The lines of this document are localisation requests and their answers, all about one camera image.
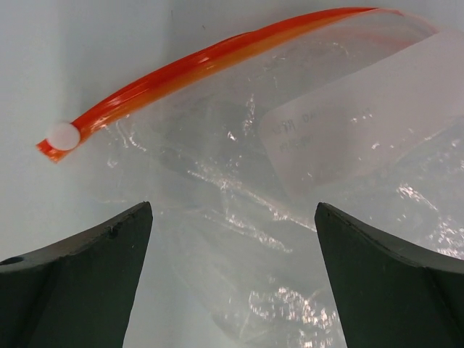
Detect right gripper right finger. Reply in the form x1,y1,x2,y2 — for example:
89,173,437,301
315,203,463,347

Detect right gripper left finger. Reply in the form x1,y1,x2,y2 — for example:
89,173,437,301
1,202,153,347

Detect clear zip top bag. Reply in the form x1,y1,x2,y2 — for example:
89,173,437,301
37,7,463,347

